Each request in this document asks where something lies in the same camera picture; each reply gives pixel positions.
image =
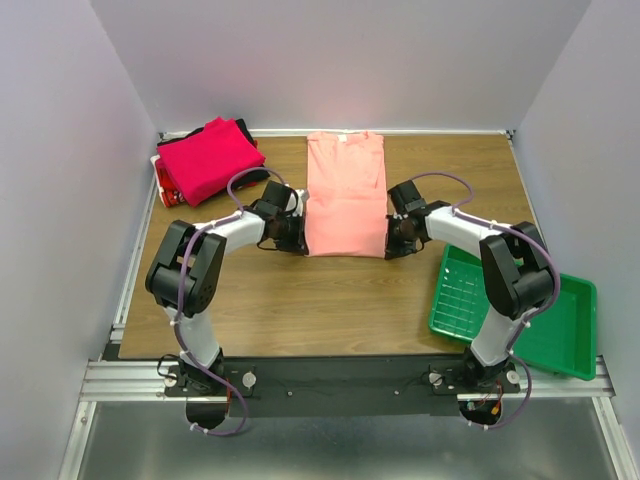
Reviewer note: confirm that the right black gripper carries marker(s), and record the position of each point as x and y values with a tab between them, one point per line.
392	248

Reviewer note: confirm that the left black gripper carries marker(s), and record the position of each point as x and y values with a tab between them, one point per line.
298	243

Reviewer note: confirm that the salmon pink t-shirt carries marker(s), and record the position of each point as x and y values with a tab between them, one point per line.
346	212

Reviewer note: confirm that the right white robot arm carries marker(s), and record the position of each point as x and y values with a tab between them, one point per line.
519	278

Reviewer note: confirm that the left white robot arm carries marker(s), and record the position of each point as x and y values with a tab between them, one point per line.
184	275

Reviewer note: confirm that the folded black t-shirt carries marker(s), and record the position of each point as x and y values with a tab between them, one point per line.
217	151

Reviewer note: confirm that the folded magenta t-shirt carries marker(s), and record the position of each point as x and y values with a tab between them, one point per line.
170	152

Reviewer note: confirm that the folded red white t-shirt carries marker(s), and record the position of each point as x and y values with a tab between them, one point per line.
168	192

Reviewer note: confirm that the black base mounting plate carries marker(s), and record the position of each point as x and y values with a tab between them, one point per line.
237	390

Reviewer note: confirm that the green plastic tray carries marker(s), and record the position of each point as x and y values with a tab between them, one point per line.
561	340

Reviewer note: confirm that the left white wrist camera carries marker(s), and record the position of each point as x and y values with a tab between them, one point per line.
298	201

